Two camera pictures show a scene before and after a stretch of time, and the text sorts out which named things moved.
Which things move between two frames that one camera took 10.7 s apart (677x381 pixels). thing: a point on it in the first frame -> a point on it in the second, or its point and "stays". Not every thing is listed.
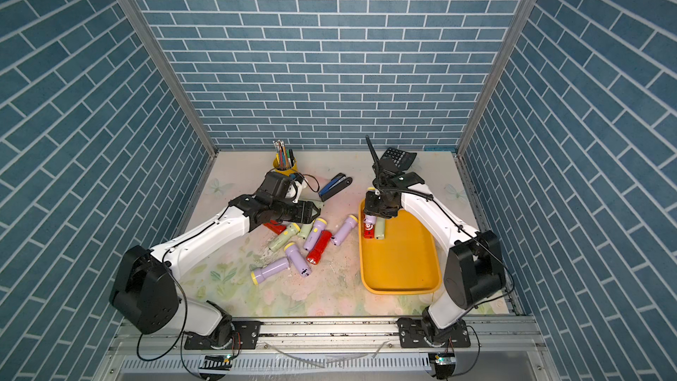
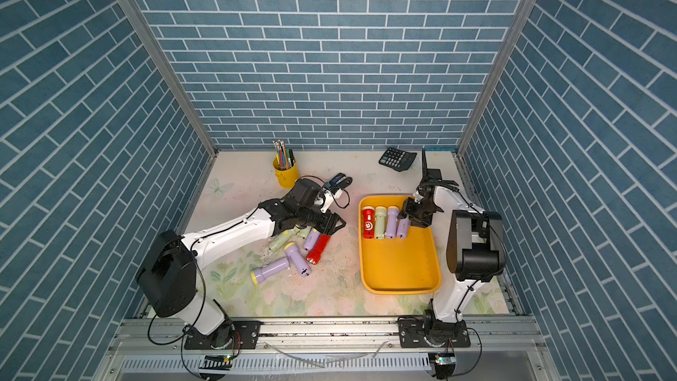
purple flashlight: [370, 219] -> [391, 226]
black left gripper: [301, 210] -> [329, 222]
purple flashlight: [258, 275] stays
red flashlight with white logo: [368, 230] stays
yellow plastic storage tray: [405, 263] stays
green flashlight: [380, 228] stays
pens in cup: [285, 158] stays
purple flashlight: [351, 221] -> [402, 227]
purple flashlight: [297, 258] stays
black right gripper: [370, 209] -> [408, 209]
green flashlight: [292, 229] stays
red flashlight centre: [316, 253] stays
